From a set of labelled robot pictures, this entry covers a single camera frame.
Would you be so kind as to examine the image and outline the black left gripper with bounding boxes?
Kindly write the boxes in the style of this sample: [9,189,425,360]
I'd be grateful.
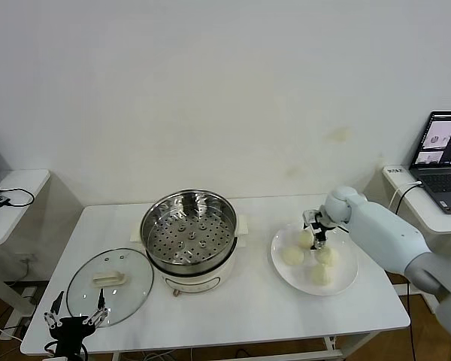
[41,287,110,358]

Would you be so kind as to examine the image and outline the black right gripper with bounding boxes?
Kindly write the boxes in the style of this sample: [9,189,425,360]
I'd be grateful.
[301,209,338,252]

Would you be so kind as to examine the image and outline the white steamed baozi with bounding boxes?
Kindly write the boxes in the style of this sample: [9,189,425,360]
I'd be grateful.
[315,247,340,267]
[280,246,305,267]
[310,264,334,287]
[295,230,313,250]

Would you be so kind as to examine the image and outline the glass lid with cream handle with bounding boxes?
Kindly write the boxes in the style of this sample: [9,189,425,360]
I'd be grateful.
[66,247,154,328]

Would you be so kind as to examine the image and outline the stainless steel steamer basket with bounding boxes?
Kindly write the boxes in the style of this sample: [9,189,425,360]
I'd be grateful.
[130,190,249,266]

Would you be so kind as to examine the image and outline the white round plate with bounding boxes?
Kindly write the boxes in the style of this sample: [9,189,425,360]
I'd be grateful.
[269,221,359,296]

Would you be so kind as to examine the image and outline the white side table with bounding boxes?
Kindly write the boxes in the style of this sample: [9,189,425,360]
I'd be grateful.
[381,164,451,315]
[0,168,52,328]

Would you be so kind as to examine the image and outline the cream electric cooker pot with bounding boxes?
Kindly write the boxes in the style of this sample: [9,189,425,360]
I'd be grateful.
[129,229,248,299]

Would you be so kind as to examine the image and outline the grey open laptop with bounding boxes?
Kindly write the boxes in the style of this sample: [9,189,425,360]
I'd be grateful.
[407,111,451,215]

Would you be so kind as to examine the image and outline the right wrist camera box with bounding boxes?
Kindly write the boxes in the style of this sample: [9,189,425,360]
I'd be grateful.
[301,209,321,227]

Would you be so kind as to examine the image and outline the white laptop cable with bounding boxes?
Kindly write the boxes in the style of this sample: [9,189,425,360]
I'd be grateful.
[390,181,422,211]

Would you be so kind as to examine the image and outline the black looped cable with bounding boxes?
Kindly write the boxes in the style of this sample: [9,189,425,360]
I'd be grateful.
[0,187,36,208]

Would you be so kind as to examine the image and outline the white table leg frame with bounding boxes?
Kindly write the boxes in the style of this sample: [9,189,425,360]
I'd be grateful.
[112,336,347,361]

